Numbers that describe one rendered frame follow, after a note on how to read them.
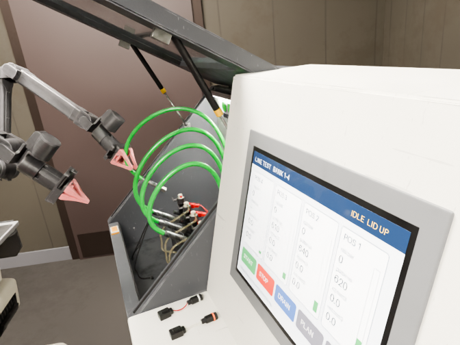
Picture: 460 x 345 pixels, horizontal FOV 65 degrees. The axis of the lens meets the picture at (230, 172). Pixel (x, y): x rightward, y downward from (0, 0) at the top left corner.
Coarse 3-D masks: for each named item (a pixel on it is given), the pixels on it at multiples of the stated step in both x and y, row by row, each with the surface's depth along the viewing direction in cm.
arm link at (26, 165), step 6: (24, 156) 97; (30, 156) 98; (18, 162) 98; (24, 162) 96; (30, 162) 97; (36, 162) 98; (42, 162) 99; (18, 168) 97; (24, 168) 97; (30, 168) 97; (36, 168) 98; (24, 174) 98; (30, 174) 97; (36, 174) 99
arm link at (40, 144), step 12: (36, 132) 96; (0, 144) 95; (24, 144) 96; (36, 144) 96; (48, 144) 96; (60, 144) 99; (0, 156) 96; (12, 156) 95; (36, 156) 96; (48, 156) 98
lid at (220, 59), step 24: (48, 0) 121; (72, 0) 101; (96, 0) 75; (120, 0) 71; (144, 0) 73; (96, 24) 128; (120, 24) 109; (144, 24) 80; (168, 24) 76; (192, 24) 78; (144, 48) 137; (168, 48) 119; (192, 48) 86; (216, 48) 81; (240, 48) 84; (216, 72) 114; (240, 72) 93
